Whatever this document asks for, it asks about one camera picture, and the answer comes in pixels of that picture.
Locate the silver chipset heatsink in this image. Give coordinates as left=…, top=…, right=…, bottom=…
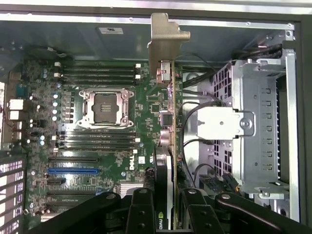
left=119, top=183, right=147, bottom=195

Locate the green motherboard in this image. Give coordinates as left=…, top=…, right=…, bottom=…
left=0, top=40, right=185, bottom=224

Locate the black RAM slot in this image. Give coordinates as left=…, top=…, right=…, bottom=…
left=61, top=80, right=137, bottom=86
left=56, top=130, right=137, bottom=136
left=61, top=75, right=137, bottom=80
left=56, top=144, right=137, bottom=150
left=56, top=139, right=137, bottom=145
left=56, top=135, right=137, bottom=140
left=61, top=69, right=137, bottom=75
left=61, top=64, right=137, bottom=69

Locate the silver metal drive cage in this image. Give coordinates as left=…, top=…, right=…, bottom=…
left=197, top=48, right=298, bottom=221

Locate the blue expansion slot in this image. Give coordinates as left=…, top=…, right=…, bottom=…
left=47, top=167, right=100, bottom=175

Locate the short black expansion slot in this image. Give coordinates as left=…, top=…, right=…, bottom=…
left=47, top=177, right=67, bottom=185

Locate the CPU socket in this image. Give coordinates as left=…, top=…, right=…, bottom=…
left=78, top=87, right=135, bottom=129

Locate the white label sticker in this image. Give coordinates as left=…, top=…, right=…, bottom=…
left=97, top=26, right=124, bottom=35

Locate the dark grey open PC case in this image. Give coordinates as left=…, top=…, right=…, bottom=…
left=0, top=0, right=312, bottom=234

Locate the thin black wire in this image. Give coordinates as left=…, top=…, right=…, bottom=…
left=180, top=101, right=220, bottom=147

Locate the black cable bundle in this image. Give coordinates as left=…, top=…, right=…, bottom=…
left=230, top=42, right=285, bottom=60

